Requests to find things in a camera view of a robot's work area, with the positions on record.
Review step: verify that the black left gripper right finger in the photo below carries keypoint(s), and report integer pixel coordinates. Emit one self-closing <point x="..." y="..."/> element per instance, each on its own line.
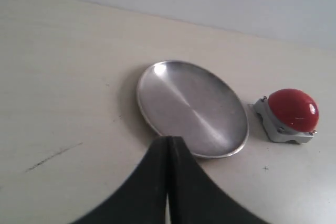
<point x="193" y="196"/>

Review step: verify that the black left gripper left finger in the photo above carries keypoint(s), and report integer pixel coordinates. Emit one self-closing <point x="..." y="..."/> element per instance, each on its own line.
<point x="142" y="196"/>

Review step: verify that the red dome push button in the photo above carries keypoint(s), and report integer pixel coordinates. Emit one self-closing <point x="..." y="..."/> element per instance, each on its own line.
<point x="288" y="115"/>

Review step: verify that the round stainless steel plate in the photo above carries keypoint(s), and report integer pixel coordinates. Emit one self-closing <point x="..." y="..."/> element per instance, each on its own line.
<point x="178" y="98"/>

